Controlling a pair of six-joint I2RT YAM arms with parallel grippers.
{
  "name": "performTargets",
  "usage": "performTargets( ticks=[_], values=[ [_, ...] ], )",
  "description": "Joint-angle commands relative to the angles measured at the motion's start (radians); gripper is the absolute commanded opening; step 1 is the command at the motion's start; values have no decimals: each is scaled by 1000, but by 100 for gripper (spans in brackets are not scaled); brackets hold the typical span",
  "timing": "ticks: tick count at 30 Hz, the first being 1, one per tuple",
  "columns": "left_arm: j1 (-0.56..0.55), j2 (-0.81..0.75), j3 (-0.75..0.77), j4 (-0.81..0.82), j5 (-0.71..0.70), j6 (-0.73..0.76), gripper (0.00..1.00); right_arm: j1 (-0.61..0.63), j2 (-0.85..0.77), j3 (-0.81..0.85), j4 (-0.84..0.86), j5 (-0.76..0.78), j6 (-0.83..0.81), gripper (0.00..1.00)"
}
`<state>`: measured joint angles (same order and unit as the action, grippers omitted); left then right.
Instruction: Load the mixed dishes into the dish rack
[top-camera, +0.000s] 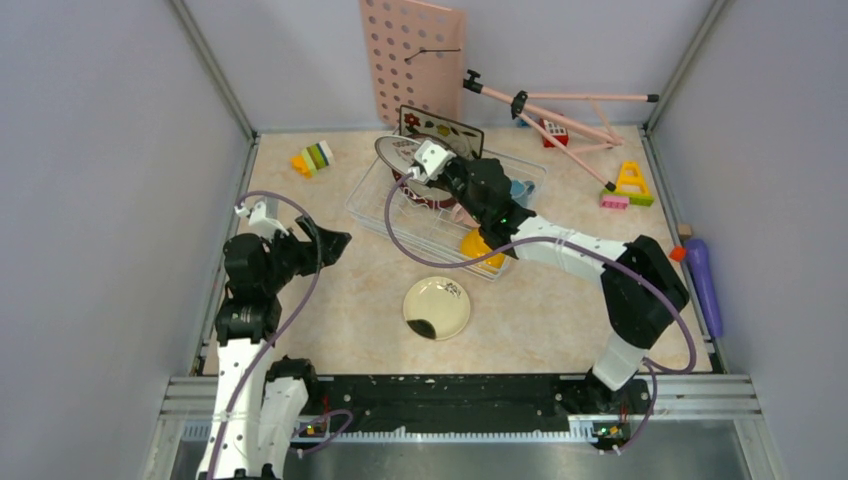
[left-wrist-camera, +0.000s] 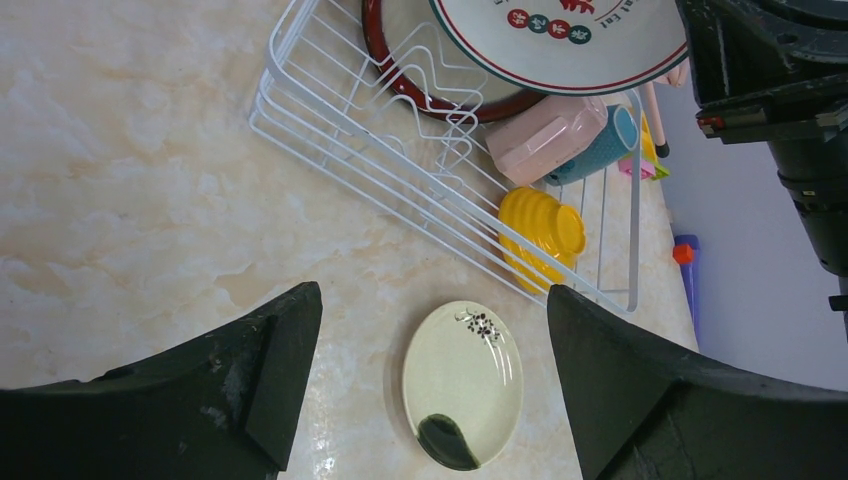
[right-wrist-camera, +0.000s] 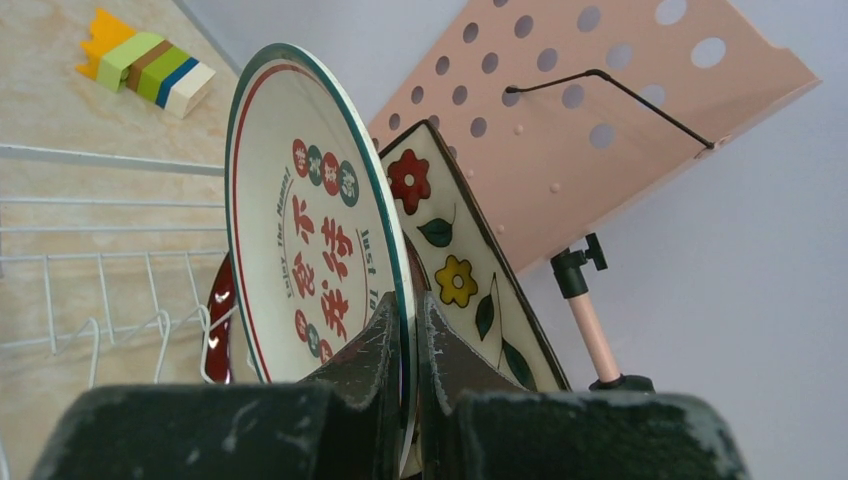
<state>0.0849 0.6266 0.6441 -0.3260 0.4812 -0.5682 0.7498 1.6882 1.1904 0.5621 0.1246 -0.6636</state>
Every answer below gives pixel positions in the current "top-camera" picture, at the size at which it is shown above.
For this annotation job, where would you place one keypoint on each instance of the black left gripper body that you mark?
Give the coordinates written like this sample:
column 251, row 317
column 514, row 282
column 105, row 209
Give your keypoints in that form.
column 293, row 257

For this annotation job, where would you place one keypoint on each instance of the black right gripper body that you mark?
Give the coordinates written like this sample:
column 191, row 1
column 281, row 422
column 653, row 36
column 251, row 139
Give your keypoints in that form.
column 456, row 180

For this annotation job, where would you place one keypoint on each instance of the blue mug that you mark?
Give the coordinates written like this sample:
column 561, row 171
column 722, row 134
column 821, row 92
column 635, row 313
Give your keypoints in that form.
column 522, row 191

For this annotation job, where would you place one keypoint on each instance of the yellow bowl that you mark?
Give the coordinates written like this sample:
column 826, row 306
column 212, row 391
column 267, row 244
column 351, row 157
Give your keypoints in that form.
column 473, row 246

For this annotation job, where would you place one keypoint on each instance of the square floral plate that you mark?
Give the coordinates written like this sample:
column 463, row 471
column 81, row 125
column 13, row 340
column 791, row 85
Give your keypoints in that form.
column 467, row 141

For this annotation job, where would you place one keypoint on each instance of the cream small leaf plate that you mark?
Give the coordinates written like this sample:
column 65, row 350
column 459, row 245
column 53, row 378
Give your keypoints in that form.
column 436, row 308

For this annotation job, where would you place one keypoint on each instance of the pink mug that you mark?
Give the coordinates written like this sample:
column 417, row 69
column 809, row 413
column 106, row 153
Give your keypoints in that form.
column 460, row 216

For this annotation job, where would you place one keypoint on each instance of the red rimmed white plate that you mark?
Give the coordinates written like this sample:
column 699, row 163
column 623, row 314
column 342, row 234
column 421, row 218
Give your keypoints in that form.
column 418, row 194

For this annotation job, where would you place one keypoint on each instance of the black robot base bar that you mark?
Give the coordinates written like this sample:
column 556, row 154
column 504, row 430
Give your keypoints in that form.
column 542, row 392

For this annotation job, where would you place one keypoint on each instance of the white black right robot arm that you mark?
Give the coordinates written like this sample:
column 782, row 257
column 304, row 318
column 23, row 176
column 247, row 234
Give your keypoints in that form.
column 642, row 291

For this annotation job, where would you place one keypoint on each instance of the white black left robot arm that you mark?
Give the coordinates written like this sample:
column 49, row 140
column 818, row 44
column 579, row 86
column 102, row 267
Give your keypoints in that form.
column 259, row 400

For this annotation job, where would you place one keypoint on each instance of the pink tripod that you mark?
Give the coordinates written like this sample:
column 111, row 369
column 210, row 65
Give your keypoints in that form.
column 521, row 107

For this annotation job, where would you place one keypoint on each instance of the red toy block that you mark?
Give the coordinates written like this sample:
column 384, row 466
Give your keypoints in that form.
column 556, row 131

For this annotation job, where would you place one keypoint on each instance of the pink pegboard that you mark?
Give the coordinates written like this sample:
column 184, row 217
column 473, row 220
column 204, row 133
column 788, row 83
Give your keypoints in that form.
column 416, row 54

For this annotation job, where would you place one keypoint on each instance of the yellow green pink toy blocks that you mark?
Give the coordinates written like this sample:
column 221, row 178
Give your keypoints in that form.
column 631, row 189

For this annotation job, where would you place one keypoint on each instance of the orange small cube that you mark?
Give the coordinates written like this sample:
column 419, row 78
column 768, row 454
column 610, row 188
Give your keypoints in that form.
column 678, row 254

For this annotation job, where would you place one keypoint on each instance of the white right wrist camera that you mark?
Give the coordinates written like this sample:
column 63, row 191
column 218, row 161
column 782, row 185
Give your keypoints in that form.
column 429, row 161

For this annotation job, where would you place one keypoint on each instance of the white wire dish rack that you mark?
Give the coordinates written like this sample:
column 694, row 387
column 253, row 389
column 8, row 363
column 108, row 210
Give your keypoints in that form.
column 428, row 233

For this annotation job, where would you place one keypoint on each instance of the purple handle tool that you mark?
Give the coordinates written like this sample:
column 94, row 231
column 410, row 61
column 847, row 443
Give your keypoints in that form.
column 698, row 259

